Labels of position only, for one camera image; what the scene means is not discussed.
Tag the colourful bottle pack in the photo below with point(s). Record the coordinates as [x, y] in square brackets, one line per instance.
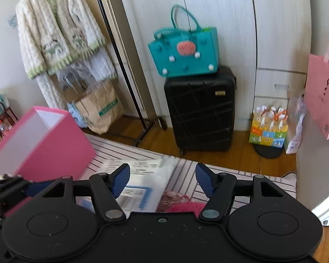
[266, 137]

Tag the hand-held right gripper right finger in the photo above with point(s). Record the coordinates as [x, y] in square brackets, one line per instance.
[205, 180]

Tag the blue white plastic packet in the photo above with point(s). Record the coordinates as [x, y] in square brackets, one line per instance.
[142, 197]

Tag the pink storage box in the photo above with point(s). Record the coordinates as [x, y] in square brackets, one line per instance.
[57, 148]

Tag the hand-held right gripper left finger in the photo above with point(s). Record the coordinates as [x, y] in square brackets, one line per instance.
[120, 180]

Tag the pink fuzzy cloth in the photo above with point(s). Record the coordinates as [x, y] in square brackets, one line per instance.
[186, 207]

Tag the black suitcase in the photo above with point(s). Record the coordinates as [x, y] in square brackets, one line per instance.
[200, 109]

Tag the brown paper bag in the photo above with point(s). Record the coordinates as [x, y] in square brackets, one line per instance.
[104, 115]

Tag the white printed plastic sheet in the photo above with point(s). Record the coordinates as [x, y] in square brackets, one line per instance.
[145, 167]

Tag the clear plastic bag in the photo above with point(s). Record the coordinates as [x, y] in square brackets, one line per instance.
[74, 82]

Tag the pile of small packets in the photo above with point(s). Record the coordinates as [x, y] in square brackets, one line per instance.
[5, 117]

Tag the light blue tissue pack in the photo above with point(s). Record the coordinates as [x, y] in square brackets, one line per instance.
[76, 115]

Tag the black round stand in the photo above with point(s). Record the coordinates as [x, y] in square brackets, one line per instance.
[268, 154]

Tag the white wardrobe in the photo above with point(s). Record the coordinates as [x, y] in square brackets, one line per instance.
[235, 19]

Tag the floral patterned cloth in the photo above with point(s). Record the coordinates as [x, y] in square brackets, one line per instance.
[175, 197]

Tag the black clothes rack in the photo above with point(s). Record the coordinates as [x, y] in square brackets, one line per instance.
[121, 67]

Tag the pink paper bag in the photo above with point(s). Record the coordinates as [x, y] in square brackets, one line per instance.
[323, 101]

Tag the cream green knit cardigan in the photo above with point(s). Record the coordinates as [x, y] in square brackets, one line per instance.
[43, 33]

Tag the teal felt handbag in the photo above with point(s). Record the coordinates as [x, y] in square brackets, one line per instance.
[181, 57]

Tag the white plastic bag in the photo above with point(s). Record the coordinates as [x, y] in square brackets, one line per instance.
[294, 131]

